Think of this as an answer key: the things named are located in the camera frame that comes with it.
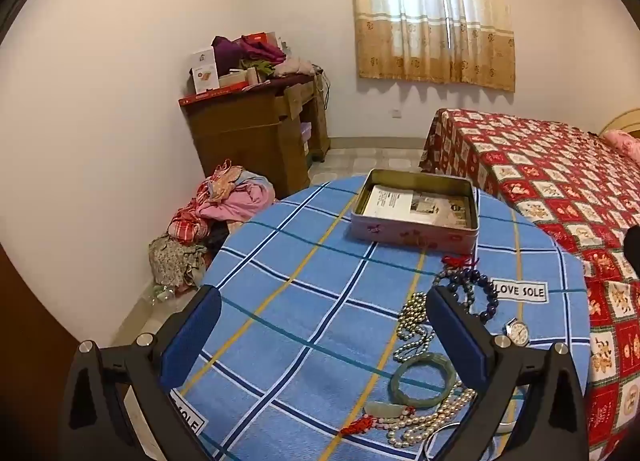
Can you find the pink storage box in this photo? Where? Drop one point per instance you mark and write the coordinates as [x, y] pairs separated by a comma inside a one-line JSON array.
[[305, 137]]

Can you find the silver bangle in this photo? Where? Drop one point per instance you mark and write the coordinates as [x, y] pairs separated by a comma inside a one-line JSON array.
[[432, 436]]

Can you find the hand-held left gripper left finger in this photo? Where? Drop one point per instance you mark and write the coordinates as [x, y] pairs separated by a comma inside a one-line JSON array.
[[192, 336]]

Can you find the red patterned bed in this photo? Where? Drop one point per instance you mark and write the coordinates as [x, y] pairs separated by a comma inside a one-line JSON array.
[[550, 181]]

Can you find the pile of clothes on floor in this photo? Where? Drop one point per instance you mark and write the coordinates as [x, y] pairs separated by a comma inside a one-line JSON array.
[[225, 201]]

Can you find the silver wristwatch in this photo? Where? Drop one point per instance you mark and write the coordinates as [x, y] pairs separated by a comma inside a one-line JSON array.
[[517, 332]]

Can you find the pink pillow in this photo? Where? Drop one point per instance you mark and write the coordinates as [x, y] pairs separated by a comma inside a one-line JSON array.
[[625, 143]]

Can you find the heap of clothes on desk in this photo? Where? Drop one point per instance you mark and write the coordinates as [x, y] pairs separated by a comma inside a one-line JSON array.
[[280, 63]]

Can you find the green jade bangle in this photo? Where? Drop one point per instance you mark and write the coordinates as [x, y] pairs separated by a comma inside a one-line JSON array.
[[395, 383]]

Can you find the blue plaid tablecloth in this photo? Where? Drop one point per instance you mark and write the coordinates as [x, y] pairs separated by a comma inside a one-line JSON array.
[[310, 291]]

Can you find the cream bed headboard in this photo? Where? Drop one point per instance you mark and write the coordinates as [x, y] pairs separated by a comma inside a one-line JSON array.
[[627, 123]]

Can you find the white cardboard box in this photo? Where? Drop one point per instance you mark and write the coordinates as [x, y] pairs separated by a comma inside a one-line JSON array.
[[205, 71]]

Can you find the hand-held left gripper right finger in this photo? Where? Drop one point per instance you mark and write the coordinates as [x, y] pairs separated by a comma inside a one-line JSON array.
[[460, 336]]

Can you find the printed paper sheet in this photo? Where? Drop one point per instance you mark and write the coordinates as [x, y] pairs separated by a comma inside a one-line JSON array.
[[395, 203]]

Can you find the beige patterned curtain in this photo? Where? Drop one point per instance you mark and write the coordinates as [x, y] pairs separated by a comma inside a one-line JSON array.
[[430, 16]]

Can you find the purple cloth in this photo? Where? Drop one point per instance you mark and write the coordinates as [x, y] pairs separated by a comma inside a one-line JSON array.
[[227, 53]]

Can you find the brown wooden desk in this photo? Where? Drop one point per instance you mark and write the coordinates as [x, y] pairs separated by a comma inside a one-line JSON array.
[[240, 136]]

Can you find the red flat box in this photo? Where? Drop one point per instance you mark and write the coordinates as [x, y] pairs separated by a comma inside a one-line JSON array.
[[210, 97]]

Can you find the pink metal tin box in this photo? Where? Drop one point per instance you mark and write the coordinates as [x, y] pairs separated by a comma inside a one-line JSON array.
[[410, 237]]

